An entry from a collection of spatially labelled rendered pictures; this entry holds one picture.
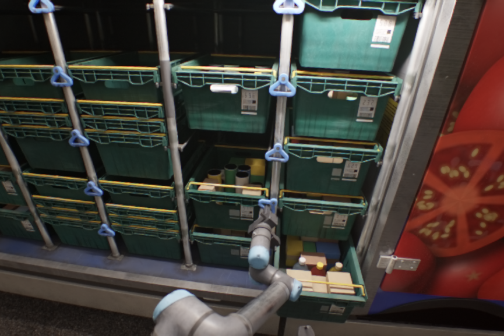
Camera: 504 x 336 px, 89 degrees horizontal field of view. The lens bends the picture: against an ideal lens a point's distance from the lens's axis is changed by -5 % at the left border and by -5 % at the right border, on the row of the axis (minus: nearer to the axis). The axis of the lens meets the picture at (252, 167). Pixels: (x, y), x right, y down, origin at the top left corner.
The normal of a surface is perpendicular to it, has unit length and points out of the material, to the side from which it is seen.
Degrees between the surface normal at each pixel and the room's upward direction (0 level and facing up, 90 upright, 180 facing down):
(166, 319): 40
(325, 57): 94
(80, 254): 0
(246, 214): 94
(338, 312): 96
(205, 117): 94
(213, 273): 0
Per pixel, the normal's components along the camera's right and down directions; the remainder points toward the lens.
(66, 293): -0.11, 0.47
